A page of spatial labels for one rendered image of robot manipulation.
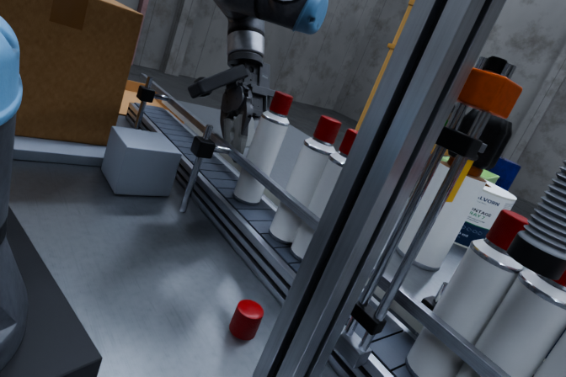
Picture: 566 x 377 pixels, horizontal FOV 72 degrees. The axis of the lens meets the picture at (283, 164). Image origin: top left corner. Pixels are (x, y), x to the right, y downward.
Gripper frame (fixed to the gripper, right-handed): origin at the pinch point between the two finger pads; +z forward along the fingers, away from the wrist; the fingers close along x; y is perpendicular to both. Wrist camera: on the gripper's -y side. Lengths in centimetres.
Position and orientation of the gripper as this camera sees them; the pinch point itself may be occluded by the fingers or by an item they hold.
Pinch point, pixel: (233, 156)
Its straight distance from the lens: 75.7
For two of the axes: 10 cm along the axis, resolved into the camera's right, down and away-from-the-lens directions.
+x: -6.7, 0.8, 7.4
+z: -0.2, 9.9, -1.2
